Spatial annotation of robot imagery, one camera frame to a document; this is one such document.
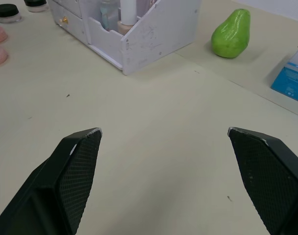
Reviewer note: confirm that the clear bottle with white cap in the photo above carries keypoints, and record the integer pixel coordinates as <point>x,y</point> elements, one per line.
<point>106,12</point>

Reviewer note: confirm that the white drawer with gold knob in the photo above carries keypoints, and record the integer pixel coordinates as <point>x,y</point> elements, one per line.
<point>75,28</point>
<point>70,5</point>

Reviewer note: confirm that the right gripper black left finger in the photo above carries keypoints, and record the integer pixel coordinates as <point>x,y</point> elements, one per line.
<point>53,186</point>

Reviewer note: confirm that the white makeup organizer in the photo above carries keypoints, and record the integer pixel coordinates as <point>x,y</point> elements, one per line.
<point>161,36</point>

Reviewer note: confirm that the green pear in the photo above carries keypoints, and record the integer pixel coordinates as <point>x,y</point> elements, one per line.
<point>230,34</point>

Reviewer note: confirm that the beige foundation bottle white cap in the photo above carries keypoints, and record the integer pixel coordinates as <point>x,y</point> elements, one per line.
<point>128,12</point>

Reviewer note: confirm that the blue product box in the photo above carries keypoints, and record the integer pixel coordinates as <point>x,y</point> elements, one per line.
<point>291,78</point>

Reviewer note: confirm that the black lidded round compact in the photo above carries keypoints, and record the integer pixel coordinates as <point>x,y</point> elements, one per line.
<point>36,4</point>
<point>6,13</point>

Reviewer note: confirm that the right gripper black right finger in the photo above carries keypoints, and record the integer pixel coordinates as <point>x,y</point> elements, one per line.
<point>273,178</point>

